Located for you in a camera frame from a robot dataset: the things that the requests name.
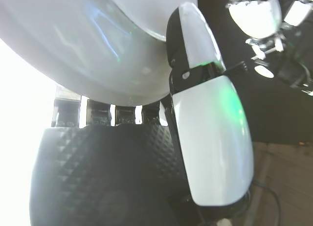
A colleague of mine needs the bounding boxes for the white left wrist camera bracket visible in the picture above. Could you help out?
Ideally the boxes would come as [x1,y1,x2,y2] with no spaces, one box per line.
[246,37,285,61]

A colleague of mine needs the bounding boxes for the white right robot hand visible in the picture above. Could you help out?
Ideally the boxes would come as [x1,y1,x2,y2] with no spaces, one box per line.
[28,2,255,226]

